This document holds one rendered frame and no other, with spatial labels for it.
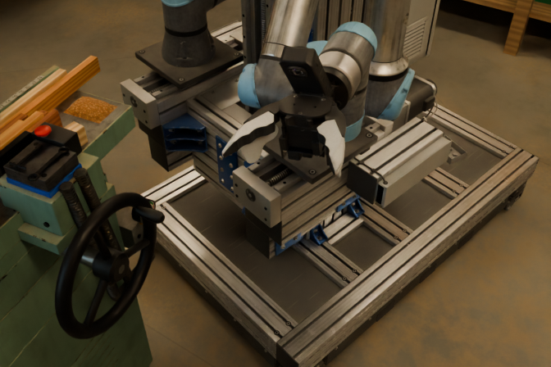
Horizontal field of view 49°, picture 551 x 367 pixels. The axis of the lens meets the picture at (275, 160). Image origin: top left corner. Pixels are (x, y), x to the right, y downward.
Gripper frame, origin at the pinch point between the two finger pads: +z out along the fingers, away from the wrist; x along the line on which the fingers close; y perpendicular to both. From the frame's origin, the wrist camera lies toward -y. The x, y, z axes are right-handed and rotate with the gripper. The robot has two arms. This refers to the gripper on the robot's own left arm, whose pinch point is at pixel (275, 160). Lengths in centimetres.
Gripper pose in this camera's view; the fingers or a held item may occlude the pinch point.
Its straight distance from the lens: 73.6
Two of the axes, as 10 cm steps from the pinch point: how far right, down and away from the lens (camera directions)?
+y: 1.3, 7.8, 6.2
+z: -3.7, 6.2, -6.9
